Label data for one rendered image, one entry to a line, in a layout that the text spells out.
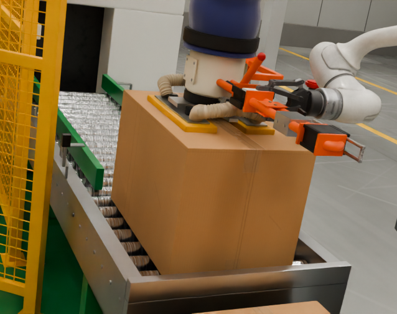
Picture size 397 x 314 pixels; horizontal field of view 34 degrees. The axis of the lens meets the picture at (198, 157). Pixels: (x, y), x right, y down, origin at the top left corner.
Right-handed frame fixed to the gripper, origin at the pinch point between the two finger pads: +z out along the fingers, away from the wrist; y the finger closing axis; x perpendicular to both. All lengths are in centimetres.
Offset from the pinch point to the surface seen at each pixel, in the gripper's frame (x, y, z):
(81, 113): 172, 55, 0
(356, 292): 64, 107, -114
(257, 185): -4.3, 23.2, -3.8
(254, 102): -5.7, -0.6, 2.9
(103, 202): 55, 54, 20
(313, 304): -20, 53, -20
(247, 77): 4.5, -4.8, 0.6
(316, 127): -32.9, -2.5, 2.1
